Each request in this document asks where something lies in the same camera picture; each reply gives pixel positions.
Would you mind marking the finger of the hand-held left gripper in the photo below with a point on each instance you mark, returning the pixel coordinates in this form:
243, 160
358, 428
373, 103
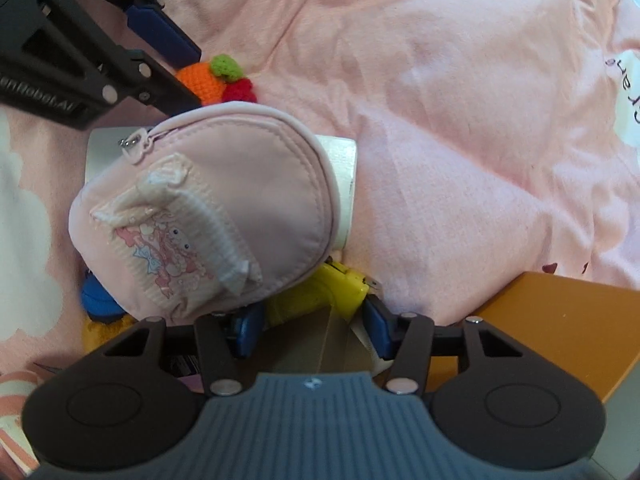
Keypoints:
140, 77
160, 35

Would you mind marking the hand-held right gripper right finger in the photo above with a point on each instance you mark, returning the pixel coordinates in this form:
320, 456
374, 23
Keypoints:
377, 329

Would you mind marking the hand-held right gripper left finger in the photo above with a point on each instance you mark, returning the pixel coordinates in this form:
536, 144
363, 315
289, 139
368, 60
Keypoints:
247, 331

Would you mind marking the yellow tape measure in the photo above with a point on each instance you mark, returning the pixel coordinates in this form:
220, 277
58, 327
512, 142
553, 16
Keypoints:
330, 290

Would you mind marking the crochet orange fruit toy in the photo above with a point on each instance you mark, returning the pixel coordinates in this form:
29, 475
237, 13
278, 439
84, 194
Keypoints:
202, 80

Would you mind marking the pink zip pouch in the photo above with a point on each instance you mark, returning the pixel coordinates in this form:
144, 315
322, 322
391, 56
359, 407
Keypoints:
240, 190

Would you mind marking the brown bear plush toy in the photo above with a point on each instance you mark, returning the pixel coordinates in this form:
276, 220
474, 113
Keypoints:
97, 300

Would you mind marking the orange storage box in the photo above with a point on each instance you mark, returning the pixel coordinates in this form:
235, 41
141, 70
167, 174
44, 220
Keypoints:
550, 320

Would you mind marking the pink striped white plush toy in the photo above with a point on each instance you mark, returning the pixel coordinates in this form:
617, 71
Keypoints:
12, 400

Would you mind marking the long white box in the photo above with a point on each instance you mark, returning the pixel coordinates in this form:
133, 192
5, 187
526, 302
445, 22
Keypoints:
343, 170

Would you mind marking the pink printed blanket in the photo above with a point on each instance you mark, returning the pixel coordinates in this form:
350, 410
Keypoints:
450, 110

